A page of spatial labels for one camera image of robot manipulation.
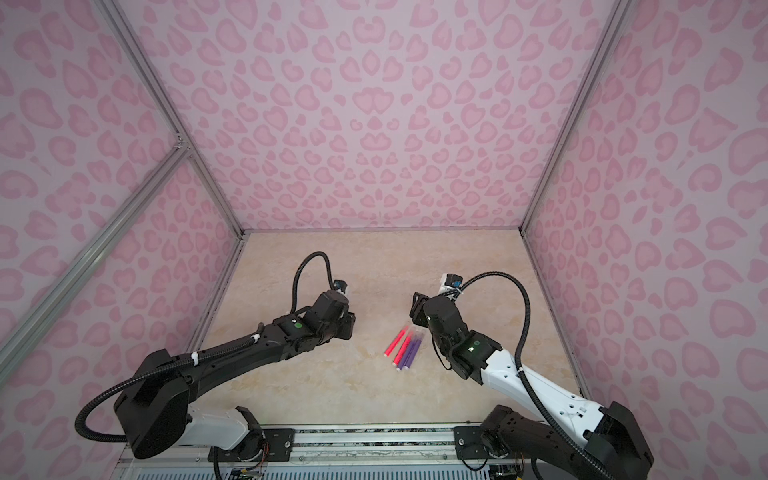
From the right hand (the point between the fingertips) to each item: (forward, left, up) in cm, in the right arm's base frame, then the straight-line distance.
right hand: (420, 296), depth 78 cm
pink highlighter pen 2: (-8, +5, -19) cm, 21 cm away
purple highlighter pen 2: (-12, +5, -19) cm, 23 cm away
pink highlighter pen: (-6, +8, -20) cm, 22 cm away
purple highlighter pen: (-8, +2, -19) cm, 21 cm away
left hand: (-1, +19, -8) cm, 21 cm away
